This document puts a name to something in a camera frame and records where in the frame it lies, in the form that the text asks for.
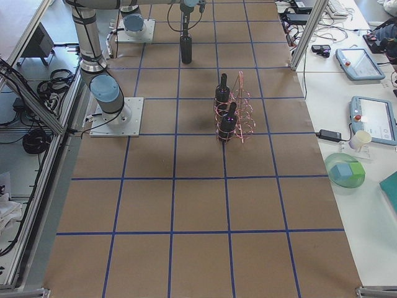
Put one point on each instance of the teach pendant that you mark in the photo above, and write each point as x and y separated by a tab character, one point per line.
374	116
358	64

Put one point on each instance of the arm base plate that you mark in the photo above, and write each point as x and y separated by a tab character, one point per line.
126	123
145	35

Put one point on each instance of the teach pendant near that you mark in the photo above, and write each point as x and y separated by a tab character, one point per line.
374	116

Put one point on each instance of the copper wire wine basket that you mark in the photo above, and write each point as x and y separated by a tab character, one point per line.
245	125

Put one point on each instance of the wine bottle in basket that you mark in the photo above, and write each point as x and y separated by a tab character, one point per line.
228	123
222	93

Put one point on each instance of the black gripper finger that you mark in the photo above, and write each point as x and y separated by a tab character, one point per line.
185	17

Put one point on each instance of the wine bottle in basket far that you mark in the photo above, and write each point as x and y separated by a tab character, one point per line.
222	93

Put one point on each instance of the green foam cube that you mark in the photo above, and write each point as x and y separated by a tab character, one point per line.
356	169

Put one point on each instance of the wine bottle in basket near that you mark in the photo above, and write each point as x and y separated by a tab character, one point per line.
228	123

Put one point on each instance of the blue foam cube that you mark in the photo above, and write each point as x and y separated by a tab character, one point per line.
340	172

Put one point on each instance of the dark glass wine bottle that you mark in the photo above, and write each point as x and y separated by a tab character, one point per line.
185	42

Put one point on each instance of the teach pendant far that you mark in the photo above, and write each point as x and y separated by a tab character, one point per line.
358	64

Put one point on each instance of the aluminium frame post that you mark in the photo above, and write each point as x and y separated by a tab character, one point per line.
311	25

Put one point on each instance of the grey electronics box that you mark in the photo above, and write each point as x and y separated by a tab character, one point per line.
39	46

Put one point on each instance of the black power adapter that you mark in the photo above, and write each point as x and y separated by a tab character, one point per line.
329	135

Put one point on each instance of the white paper cup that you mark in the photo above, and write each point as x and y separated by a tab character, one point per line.
360	139

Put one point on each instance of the teal box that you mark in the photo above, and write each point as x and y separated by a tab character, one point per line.
389	187

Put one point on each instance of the green plastic bowl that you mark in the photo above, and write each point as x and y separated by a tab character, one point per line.
335	158

